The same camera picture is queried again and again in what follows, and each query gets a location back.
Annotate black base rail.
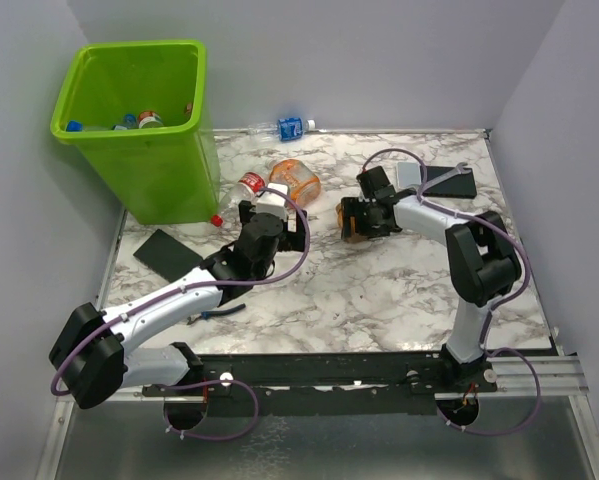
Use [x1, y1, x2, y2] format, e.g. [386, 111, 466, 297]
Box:
[142, 350, 497, 417]

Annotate black foam block right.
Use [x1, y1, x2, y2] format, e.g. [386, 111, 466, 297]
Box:
[423, 166, 477, 199]

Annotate blue label bottle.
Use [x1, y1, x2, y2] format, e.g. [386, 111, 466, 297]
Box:
[248, 117, 316, 143]
[112, 114, 138, 130]

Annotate orange juice bottle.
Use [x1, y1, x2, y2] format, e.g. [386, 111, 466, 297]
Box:
[335, 204, 367, 244]

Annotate silver wrench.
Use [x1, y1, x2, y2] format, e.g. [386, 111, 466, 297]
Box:
[428, 162, 472, 186]

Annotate black foam block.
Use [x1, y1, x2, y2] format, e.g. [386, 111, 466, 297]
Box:
[423, 166, 477, 199]
[133, 229, 202, 283]

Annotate black foam block left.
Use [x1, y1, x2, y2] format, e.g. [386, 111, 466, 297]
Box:
[133, 229, 202, 283]

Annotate crushed orange label bottle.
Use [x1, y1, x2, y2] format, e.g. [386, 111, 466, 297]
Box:
[269, 159, 322, 208]

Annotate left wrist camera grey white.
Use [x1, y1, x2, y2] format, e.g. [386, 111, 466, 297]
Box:
[255, 183, 289, 221]

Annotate blue handled pliers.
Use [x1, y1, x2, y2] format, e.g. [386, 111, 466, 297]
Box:
[186, 304, 246, 326]

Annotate pepsi bottle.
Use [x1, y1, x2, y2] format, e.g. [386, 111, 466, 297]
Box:
[66, 120, 113, 133]

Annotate grey rectangular plate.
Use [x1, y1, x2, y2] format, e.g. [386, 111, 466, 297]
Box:
[396, 161, 422, 190]

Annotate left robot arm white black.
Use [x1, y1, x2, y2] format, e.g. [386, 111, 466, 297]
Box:
[49, 203, 310, 409]

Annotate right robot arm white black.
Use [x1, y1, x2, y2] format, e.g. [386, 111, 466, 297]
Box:
[337, 167, 522, 391]

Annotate red white label bottle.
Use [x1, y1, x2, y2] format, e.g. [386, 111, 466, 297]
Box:
[137, 110, 164, 129]

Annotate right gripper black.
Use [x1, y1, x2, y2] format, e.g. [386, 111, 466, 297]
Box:
[342, 196, 390, 238]

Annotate red label clear bottle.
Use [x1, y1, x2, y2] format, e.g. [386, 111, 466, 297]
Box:
[210, 171, 266, 227]

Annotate green plastic bin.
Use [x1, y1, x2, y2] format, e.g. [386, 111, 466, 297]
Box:
[50, 39, 220, 225]

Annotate blue label bottle by wall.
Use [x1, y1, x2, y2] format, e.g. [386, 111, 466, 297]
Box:
[248, 117, 316, 143]

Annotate blue label bottle front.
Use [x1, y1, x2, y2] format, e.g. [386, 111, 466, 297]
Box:
[112, 114, 138, 130]

